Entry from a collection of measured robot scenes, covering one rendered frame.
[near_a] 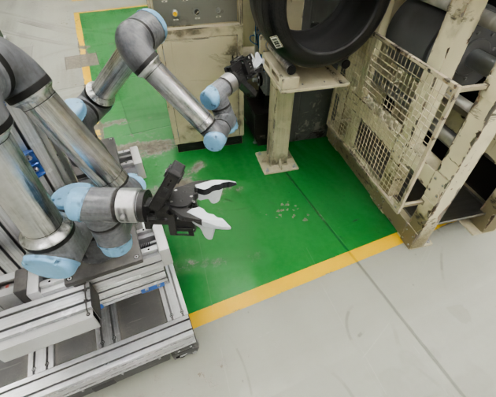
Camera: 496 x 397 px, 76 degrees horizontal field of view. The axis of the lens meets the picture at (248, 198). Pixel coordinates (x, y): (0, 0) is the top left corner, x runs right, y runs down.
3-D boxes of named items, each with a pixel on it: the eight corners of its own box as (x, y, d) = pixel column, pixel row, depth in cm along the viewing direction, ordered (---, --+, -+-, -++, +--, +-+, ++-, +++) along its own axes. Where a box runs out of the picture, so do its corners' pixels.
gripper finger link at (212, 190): (230, 193, 78) (195, 206, 74) (229, 172, 74) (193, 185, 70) (236, 200, 76) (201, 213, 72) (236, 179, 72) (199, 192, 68)
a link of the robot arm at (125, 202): (124, 180, 69) (109, 204, 63) (145, 181, 69) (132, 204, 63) (131, 207, 74) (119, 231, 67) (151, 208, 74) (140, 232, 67)
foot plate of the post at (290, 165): (255, 153, 253) (255, 149, 250) (286, 148, 258) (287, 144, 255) (264, 175, 235) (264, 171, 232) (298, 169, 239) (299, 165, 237)
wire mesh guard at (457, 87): (326, 124, 228) (347, 15, 179) (328, 124, 229) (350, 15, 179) (396, 214, 167) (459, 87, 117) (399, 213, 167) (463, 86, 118)
